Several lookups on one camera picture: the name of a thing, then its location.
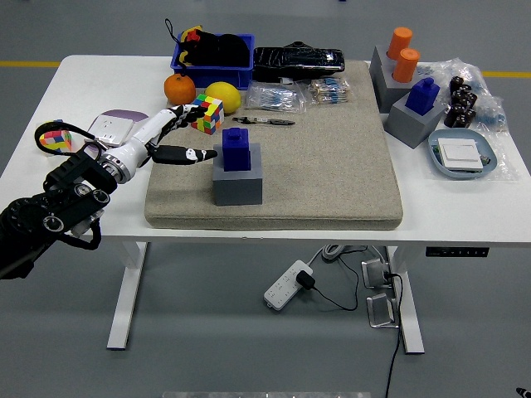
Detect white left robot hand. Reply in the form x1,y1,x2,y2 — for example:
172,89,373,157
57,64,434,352
99,103,219,183

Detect blue seal stamp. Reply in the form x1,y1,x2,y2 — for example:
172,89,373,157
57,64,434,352
404,77,441,116
222,127,253,172

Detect grey square seal holder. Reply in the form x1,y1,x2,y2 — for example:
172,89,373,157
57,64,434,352
383,91,449,149
212,143,264,207

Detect purple dish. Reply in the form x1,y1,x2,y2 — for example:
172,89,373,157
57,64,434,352
85,109,149,147

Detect small colourful puzzle cube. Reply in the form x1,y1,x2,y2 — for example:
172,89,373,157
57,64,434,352
39,119,74,153

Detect orange fruit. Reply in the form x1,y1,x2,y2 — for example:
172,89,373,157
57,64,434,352
163,73,197,107

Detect large colourful puzzle cube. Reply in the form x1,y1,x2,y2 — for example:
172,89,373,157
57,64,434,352
190,93,226,136

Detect yellow lemon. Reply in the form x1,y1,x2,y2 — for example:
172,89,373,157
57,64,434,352
204,81,242,115

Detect blue plastic bin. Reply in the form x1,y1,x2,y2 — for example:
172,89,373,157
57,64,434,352
170,32,256,91

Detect black cloth pouch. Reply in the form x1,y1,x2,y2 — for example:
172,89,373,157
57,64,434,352
164,18,251,68

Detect black pen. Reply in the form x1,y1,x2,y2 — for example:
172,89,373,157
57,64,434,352
231,116,296,127

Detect white table leg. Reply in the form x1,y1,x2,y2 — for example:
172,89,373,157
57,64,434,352
106,241,149,352
385,245,426,356

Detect clear bag blue resistors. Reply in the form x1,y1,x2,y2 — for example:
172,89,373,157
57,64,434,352
243,80,308,114

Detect black table control panel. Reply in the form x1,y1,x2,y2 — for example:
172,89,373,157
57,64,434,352
425,246,490,258

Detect grey-brown mat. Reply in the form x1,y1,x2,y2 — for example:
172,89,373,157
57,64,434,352
144,61,404,231

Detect black wrapped package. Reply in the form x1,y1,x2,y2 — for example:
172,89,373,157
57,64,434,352
251,41,346,83

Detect white power strip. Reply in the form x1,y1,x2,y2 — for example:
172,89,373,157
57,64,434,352
263,260,314,312

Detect clear bag tan resistors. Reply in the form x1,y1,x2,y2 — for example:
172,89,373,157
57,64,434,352
304,77,352,107

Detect black power adapter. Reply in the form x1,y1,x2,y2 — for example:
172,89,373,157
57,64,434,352
295,269,316,291

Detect light blue dish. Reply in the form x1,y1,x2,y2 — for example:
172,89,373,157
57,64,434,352
427,128,498,181

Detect grey block cylinder holder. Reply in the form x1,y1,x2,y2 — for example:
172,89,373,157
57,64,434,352
368,44,420,114

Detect orange cylinder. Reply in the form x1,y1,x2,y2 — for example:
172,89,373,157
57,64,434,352
392,47,421,84
387,27,414,61

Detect clear bag blue parts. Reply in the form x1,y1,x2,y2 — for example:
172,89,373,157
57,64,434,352
417,57,509,133

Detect black capacitors pile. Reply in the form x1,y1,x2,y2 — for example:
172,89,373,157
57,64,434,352
443,75,478,129

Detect white wall socket panel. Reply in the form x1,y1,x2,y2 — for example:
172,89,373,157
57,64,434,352
85,114,134,147

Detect long black floor cable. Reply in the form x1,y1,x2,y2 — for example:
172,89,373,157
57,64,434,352
382,271,404,398

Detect metal bracket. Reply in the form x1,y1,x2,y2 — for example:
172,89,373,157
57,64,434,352
360,257,395,290
365,292,400,329

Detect thin black adapter cable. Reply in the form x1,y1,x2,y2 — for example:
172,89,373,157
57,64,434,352
310,245,368,312

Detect white power cable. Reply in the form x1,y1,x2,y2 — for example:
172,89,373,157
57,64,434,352
306,244,348,266

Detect white switch panel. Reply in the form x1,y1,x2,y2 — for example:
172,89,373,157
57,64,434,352
437,138,485,171

